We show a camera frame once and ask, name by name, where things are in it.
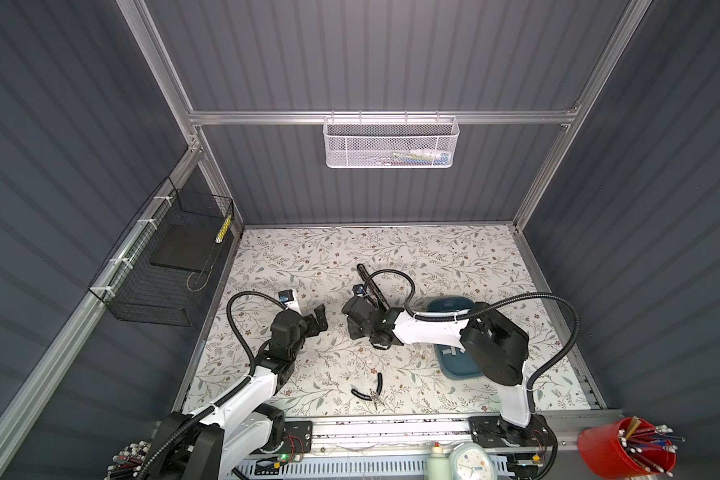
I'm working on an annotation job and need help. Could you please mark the black pad in basket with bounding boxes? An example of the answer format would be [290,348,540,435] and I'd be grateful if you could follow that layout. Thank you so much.
[150,224,219,273]

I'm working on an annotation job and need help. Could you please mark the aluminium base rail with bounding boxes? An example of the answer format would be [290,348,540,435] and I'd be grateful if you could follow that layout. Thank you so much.
[155,412,625,463]

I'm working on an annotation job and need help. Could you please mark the white desk clock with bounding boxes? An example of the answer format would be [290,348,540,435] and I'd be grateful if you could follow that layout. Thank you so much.
[448,442,498,480]

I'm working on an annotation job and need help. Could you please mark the yellow marker in basket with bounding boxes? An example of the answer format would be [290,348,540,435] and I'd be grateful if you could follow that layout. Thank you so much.
[215,215,232,244]

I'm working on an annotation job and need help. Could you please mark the teal plastic tray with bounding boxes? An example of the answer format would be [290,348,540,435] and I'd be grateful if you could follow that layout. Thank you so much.
[427,296,482,381]

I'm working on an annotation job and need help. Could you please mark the black wire basket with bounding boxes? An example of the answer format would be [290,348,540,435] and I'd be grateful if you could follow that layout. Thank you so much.
[89,180,235,327]

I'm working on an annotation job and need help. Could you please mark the black stapler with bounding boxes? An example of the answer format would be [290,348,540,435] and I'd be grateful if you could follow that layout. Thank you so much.
[356,263,390,311]

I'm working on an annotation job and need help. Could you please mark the white wire mesh basket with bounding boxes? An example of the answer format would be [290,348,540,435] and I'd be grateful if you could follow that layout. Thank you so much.
[322,114,460,169]

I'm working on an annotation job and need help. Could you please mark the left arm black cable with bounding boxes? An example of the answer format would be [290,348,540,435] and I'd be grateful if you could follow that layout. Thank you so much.
[134,290,289,480]

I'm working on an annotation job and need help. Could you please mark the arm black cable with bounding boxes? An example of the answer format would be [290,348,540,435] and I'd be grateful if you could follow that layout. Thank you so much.
[362,268,581,394]
[134,290,289,480]

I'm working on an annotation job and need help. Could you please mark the white glue bottle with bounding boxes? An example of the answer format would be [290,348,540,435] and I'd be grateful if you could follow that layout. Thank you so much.
[425,442,452,480]

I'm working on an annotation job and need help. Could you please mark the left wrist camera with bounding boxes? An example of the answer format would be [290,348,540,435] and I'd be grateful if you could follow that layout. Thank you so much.
[278,289,302,315]

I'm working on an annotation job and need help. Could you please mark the red pencil cup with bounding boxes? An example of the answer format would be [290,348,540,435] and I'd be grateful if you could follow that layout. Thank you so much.
[577,416,685,479]

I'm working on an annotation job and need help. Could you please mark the black handled pliers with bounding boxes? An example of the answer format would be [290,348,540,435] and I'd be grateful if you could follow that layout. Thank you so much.
[350,372,384,410]

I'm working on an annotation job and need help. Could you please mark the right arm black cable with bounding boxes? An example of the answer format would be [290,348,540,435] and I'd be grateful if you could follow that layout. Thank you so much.
[362,268,581,394]

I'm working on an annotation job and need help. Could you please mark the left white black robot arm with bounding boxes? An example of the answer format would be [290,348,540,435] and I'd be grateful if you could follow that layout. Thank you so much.
[134,301,328,479]

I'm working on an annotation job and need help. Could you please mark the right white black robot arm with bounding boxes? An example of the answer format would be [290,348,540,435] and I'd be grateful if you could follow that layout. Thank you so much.
[342,296,532,429]

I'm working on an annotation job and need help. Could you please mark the clear jar of markers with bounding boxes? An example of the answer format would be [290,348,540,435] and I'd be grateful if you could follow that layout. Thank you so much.
[104,441,151,480]

